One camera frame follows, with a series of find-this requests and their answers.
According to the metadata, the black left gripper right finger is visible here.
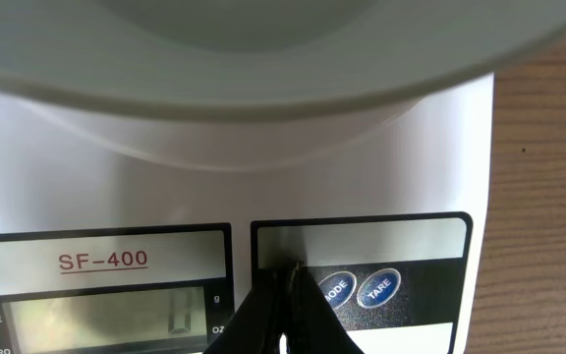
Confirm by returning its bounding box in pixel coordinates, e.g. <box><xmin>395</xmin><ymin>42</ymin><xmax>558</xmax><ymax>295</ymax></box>
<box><xmin>283</xmin><ymin>263</ymin><xmax>363</xmax><ymax>354</ymax></box>

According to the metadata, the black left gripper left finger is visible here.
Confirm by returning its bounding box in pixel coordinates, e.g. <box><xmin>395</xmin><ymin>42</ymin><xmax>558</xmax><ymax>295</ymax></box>
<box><xmin>204</xmin><ymin>270</ymin><xmax>283</xmax><ymax>354</ymax></box>

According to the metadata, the white digital kitchen scale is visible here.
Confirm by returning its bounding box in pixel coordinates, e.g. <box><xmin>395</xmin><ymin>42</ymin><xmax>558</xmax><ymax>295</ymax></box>
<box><xmin>0</xmin><ymin>75</ymin><xmax>494</xmax><ymax>353</ymax></box>

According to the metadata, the grey bowl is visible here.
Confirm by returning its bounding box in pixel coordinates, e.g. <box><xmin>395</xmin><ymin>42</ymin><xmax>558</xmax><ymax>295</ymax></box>
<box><xmin>0</xmin><ymin>0</ymin><xmax>566</xmax><ymax>122</ymax></box>

